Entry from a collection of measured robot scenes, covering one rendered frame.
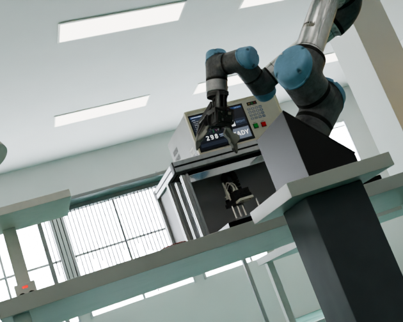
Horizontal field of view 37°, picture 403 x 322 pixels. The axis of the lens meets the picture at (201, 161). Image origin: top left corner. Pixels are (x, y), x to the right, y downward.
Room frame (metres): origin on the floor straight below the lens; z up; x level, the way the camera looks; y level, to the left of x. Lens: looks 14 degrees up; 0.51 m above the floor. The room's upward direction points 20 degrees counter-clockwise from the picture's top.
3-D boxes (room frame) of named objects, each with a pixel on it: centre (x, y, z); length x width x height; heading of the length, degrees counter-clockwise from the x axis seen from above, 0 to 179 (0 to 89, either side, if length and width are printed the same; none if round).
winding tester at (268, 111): (2.67, -0.14, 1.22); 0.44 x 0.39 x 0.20; 110
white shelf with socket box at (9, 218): (2.60, 0.81, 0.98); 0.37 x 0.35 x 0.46; 110
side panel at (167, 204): (2.63, 0.20, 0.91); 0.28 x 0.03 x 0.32; 20
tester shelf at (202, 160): (2.66, -0.13, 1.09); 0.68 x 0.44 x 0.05; 110
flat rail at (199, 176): (2.46, -0.20, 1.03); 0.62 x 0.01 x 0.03; 110
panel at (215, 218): (2.60, -0.15, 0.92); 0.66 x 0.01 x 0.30; 110
